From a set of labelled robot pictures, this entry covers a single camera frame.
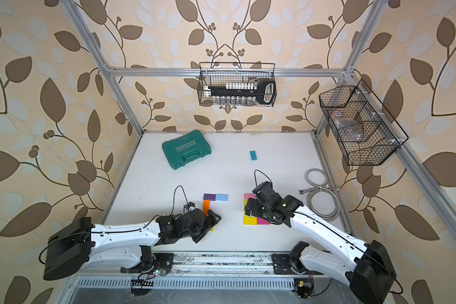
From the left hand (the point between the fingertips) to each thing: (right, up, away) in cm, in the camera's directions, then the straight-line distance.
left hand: (217, 223), depth 80 cm
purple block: (-5, +8, +12) cm, 15 cm away
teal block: (+18, +28, +29) cm, 44 cm away
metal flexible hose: (+53, +16, +20) cm, 59 cm away
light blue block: (+2, +8, +13) cm, 15 cm away
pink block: (+14, +8, +14) cm, 21 cm away
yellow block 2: (+14, -1, +5) cm, 15 cm away
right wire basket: (+59, +36, -6) cm, 69 cm away
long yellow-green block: (+13, 0, +6) cm, 14 cm away
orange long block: (-6, +4, +10) cm, 12 cm away
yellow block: (-2, -1, -6) cm, 6 cm away
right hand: (+16, +5, 0) cm, 17 cm away
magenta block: (+20, -1, +4) cm, 21 cm away
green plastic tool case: (-24, +30, +26) cm, 47 cm away
